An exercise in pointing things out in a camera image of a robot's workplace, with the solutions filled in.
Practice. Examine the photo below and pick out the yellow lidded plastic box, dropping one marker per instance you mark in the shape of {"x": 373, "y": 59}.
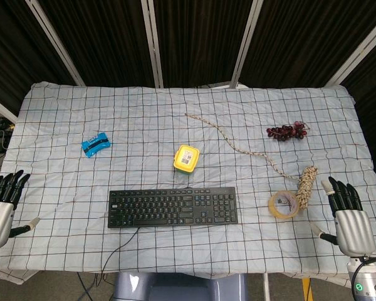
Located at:
{"x": 186, "y": 158}

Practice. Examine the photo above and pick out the white screen frame post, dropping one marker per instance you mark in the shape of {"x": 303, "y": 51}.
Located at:
{"x": 54, "y": 42}
{"x": 357, "y": 50}
{"x": 1, "y": 108}
{"x": 246, "y": 44}
{"x": 152, "y": 44}

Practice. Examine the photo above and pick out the dark red grape bunch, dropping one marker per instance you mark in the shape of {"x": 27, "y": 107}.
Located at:
{"x": 285, "y": 131}

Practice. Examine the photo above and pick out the clear adhesive tape roll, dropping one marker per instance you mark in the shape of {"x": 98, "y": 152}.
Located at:
{"x": 283, "y": 205}

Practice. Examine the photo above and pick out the blue checked tablecloth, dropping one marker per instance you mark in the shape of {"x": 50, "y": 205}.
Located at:
{"x": 188, "y": 141}

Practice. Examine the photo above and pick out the black computer keyboard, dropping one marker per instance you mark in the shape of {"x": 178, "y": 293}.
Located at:
{"x": 172, "y": 207}

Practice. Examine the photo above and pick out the grey robot torso base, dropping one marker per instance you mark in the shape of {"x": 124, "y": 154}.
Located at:
{"x": 178, "y": 287}

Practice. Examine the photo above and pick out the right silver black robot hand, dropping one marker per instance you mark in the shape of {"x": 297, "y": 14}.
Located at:
{"x": 352, "y": 224}

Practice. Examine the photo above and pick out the blue snack packet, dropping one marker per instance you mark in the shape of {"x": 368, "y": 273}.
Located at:
{"x": 96, "y": 144}

